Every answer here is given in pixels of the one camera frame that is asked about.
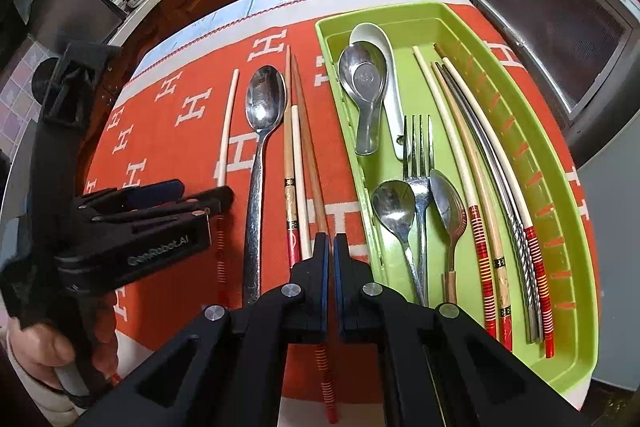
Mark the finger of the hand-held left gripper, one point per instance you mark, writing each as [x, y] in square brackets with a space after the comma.
[155, 192]
[210, 202]

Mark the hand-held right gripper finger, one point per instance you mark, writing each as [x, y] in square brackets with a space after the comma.
[337, 292]
[325, 292]

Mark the green plastic utensil tray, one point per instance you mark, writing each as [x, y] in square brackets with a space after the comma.
[382, 169]

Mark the steel fork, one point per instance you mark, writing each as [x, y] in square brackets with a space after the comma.
[419, 187]

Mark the wooden chopstick with decorated end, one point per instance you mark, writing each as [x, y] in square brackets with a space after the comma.
[502, 307]
[288, 157]

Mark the white ceramic spoon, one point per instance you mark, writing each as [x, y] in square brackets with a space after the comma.
[395, 107]

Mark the short steel soup spoon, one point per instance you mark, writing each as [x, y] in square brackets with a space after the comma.
[362, 77]

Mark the person's left hand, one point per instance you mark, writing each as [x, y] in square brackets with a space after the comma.
[40, 349]

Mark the orange printed tablecloth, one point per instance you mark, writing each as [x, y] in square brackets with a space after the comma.
[170, 147]

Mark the large patterned metal spoon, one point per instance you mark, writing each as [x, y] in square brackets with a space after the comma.
[265, 97]

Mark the black frying pan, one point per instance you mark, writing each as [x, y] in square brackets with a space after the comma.
[44, 82]

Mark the steel stove shield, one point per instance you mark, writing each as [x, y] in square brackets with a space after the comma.
[75, 12]

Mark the grey refrigerator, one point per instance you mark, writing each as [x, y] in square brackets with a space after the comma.
[615, 257]

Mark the steel cabinet with mesh door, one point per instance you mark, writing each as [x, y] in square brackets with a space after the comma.
[550, 32]

